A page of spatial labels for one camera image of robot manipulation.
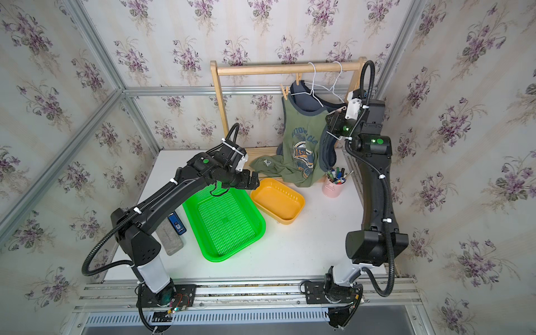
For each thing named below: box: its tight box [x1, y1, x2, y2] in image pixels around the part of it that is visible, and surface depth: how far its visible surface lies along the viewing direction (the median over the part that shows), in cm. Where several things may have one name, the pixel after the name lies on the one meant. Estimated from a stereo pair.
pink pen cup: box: [321, 175, 347, 199], surface depth 95 cm
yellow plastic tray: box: [250, 177, 305, 226], surface depth 99 cm
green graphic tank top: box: [249, 95, 330, 188], surface depth 98 cm
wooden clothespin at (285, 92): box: [279, 83, 289, 101], surface depth 92 cm
